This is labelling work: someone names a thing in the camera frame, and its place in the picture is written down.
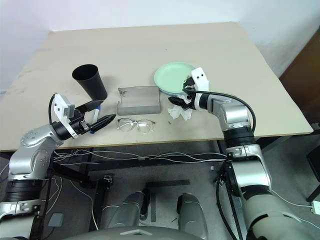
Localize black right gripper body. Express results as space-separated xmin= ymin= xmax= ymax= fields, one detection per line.
xmin=183 ymin=83 xmax=199 ymax=111

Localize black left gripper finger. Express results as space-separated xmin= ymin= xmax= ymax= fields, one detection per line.
xmin=74 ymin=99 xmax=104 ymax=117
xmin=87 ymin=113 xmax=117 ymax=134

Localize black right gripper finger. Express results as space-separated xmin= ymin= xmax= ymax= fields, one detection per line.
xmin=182 ymin=76 xmax=196 ymax=89
xmin=167 ymin=95 xmax=189 ymax=108

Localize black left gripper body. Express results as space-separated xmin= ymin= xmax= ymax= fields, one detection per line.
xmin=70 ymin=109 xmax=92 ymax=138

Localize white marker with blue cap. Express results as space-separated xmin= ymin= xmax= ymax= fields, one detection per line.
xmin=89 ymin=105 xmax=102 ymax=135

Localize white tissue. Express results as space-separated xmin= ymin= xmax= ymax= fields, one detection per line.
xmin=166 ymin=103 xmax=194 ymax=122

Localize light green bowl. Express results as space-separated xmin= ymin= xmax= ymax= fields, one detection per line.
xmin=153 ymin=61 xmax=198 ymax=94

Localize clear frame glasses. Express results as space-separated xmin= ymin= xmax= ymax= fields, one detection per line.
xmin=116 ymin=118 xmax=156 ymax=135

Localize grey glasses case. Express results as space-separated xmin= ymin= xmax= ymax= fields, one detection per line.
xmin=116 ymin=85 xmax=161 ymax=116

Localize black plastic cup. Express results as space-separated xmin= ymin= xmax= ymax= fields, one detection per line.
xmin=71 ymin=64 xmax=109 ymax=101

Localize pale blue plate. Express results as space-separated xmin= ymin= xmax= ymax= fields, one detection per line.
xmin=157 ymin=85 xmax=191 ymax=98

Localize black wheeled stand base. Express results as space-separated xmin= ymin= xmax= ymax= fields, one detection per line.
xmin=92 ymin=178 xmax=115 ymax=226

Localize long black floor tape strip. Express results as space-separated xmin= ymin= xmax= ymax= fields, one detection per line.
xmin=145 ymin=179 xmax=191 ymax=188

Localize grey robot left leg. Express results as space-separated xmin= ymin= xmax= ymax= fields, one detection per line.
xmin=99 ymin=190 xmax=151 ymax=230

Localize grey robot leg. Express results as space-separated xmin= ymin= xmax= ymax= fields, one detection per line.
xmin=176 ymin=192 xmax=210 ymax=239
xmin=99 ymin=190 xmax=151 ymax=230

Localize small grey floor box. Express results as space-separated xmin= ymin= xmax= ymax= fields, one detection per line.
xmin=48 ymin=212 xmax=64 ymax=227

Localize short black floor tape strip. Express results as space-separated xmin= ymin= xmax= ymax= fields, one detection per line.
xmin=149 ymin=191 xmax=157 ymax=223

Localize grey robot right leg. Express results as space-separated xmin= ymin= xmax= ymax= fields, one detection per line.
xmin=176 ymin=192 xmax=210 ymax=239

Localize brown wooden cabinet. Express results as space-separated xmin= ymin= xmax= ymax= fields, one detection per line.
xmin=278 ymin=32 xmax=320 ymax=131

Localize grey robot torso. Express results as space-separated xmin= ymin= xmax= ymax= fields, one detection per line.
xmin=62 ymin=225 xmax=201 ymax=240

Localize black metal stand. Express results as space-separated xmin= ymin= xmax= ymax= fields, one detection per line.
xmin=305 ymin=141 xmax=320 ymax=204

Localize white power strip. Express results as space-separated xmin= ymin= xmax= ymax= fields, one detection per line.
xmin=309 ymin=199 xmax=320 ymax=215

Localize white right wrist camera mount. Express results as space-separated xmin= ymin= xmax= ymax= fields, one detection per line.
xmin=190 ymin=66 xmax=211 ymax=111

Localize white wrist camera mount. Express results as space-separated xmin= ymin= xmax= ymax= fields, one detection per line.
xmin=190 ymin=66 xmax=211 ymax=111
xmin=51 ymin=92 xmax=77 ymax=140

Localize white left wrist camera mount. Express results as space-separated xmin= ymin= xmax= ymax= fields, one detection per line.
xmin=51 ymin=92 xmax=77 ymax=140

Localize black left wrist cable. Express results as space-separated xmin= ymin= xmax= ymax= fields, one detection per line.
xmin=48 ymin=94 xmax=56 ymax=126

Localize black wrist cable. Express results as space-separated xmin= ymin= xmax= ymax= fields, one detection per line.
xmin=183 ymin=88 xmax=258 ymax=133
xmin=48 ymin=94 xmax=56 ymax=126

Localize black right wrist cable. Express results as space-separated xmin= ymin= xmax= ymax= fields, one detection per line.
xmin=183 ymin=88 xmax=258 ymax=133

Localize black metal table frame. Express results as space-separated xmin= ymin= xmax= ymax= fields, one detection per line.
xmin=49 ymin=138 xmax=227 ymax=191

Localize white cables under table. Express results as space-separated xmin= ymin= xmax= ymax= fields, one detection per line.
xmin=51 ymin=148 xmax=230 ymax=164

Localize white floor cable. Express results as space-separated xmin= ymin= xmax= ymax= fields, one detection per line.
xmin=51 ymin=174 xmax=100 ymax=232

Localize black cable along right arm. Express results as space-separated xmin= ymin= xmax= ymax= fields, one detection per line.
xmin=215 ymin=154 xmax=242 ymax=240

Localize white power strip cable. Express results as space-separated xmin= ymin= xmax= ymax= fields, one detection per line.
xmin=271 ymin=190 xmax=312 ymax=209

